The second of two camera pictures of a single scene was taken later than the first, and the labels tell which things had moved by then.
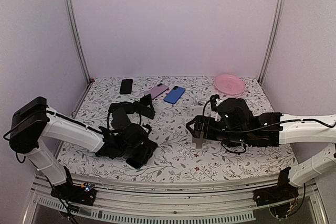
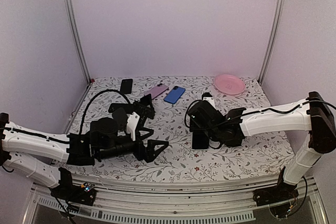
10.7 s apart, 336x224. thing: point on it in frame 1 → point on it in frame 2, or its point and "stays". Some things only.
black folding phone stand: x=144 y=106 stays
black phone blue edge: x=137 y=161 → x=200 y=141
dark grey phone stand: x=120 y=119 stays
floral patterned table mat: x=177 y=158 stays
